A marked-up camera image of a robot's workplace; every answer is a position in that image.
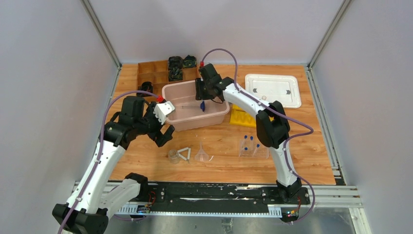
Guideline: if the blue capped glass rod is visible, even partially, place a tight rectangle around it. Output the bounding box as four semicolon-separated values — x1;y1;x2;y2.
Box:
180;101;206;112

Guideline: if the pink plastic bin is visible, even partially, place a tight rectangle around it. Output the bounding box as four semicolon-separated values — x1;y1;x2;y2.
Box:
162;80;230;132

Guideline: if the small glass beaker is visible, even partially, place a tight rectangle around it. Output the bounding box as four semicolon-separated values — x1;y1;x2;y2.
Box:
168;150;181;164

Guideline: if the yellow test tube rack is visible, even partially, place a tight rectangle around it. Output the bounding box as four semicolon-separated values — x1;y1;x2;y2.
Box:
229;104;256;128

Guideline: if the white clay triangle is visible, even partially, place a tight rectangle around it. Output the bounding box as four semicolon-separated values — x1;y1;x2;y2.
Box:
177;147;191;163

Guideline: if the clear plastic funnel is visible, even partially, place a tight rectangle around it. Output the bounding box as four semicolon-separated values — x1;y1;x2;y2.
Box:
194;141;210;162

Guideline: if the white plastic lid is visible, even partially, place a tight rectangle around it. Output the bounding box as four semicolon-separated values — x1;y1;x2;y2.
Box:
244;74;301;109

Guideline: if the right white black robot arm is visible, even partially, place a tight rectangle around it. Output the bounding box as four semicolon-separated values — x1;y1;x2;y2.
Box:
195;64;302;204

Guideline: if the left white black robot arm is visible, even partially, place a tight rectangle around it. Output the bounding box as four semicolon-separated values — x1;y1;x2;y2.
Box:
52;95;175;234

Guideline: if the brown compartment tray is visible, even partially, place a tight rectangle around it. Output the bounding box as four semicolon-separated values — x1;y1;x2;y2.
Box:
136;60;200;95

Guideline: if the clear well plate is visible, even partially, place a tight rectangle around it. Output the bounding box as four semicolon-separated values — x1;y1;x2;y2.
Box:
238;138;269;159

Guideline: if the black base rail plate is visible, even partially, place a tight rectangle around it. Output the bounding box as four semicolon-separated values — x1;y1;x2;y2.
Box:
116;181;311;217

